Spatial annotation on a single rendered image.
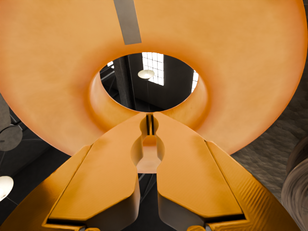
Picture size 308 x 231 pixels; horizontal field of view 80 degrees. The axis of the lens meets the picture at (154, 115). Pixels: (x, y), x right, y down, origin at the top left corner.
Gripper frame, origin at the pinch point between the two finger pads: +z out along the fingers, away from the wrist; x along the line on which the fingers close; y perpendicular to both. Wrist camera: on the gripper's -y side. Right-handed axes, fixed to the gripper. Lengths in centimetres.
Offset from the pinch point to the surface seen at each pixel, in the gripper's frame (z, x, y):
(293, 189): 14.0, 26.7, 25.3
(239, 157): 36, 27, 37
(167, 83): 837, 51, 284
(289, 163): 19.9, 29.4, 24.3
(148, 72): 668, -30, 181
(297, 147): 19.0, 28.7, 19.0
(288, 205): 14.7, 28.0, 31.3
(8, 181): 265, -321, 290
